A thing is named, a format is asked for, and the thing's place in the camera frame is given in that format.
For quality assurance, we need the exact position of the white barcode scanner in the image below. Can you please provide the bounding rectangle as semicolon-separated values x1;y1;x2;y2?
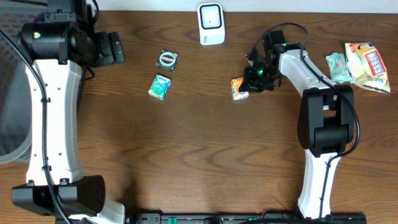
197;2;226;45

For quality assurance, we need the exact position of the grey plastic mesh basket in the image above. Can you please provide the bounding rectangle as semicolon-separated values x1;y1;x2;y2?
1;1;35;164

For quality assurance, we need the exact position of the green wipes pack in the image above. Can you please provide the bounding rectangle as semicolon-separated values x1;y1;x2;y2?
326;53;354;84

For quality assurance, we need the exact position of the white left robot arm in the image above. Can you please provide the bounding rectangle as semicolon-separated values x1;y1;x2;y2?
12;1;131;223

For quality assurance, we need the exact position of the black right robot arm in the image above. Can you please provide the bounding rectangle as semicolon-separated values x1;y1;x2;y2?
239;30;358;219

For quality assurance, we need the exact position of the yellow wet wipes pack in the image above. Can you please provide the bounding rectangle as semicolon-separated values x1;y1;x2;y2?
345;42;391;94

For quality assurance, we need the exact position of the orange snack pack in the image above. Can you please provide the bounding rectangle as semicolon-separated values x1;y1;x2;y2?
231;77;249;100

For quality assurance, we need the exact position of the black camera cable right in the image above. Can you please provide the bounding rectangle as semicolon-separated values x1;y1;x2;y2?
245;22;361;218

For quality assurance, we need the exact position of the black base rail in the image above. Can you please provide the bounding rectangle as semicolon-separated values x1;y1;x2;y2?
125;212;368;224

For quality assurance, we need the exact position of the teal Kleenex tissue pack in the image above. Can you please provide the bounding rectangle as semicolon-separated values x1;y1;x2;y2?
148;74;172;100

